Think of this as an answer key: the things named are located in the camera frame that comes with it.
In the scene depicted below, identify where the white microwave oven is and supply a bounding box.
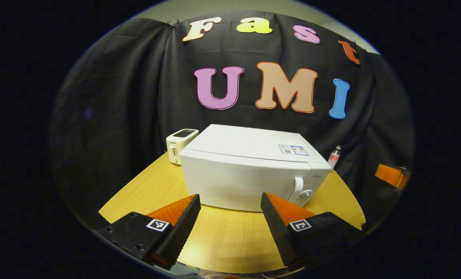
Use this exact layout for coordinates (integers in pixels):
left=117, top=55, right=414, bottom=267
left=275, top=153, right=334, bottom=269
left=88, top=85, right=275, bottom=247
left=179, top=124, right=332, bottom=212

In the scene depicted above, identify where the small clear pink-label bottle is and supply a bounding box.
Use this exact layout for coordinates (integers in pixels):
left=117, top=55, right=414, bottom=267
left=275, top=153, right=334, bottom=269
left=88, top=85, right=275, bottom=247
left=327, top=145, right=342, bottom=171

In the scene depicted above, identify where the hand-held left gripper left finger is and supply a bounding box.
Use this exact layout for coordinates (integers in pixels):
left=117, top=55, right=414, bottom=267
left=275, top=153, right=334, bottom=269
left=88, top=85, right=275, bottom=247
left=98, top=194, right=202, bottom=271

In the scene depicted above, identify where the white toaster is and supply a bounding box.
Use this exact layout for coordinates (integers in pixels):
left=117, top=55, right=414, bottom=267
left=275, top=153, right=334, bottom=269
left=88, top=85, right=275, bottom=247
left=165, top=129, right=200, bottom=165

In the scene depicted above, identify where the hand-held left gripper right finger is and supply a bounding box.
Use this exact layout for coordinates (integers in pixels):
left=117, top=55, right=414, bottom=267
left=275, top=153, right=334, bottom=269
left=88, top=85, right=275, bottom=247
left=260, top=192, right=365, bottom=272

